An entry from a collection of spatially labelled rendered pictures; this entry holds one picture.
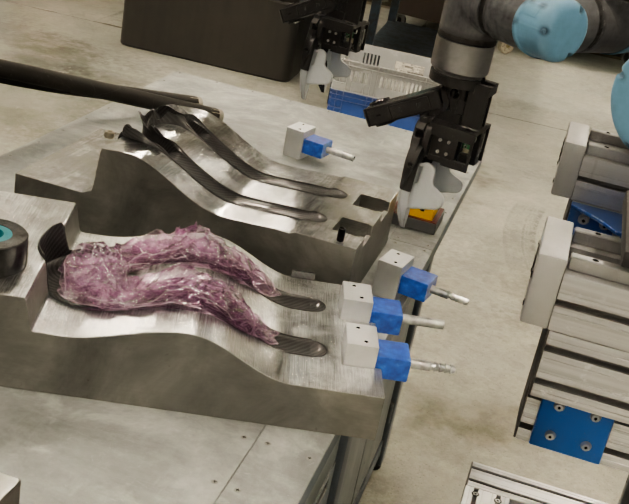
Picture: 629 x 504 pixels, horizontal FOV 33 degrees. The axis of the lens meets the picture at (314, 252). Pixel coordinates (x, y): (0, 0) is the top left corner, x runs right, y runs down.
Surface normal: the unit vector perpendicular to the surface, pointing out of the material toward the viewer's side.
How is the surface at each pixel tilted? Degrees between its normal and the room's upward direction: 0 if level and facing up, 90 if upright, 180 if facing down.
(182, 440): 0
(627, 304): 90
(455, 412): 0
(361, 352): 90
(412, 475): 1
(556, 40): 90
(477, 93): 90
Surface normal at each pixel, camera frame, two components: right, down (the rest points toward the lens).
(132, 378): 0.00, 0.41
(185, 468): 0.18, -0.90
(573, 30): 0.54, 0.44
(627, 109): -0.81, 0.22
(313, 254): -0.29, 0.35
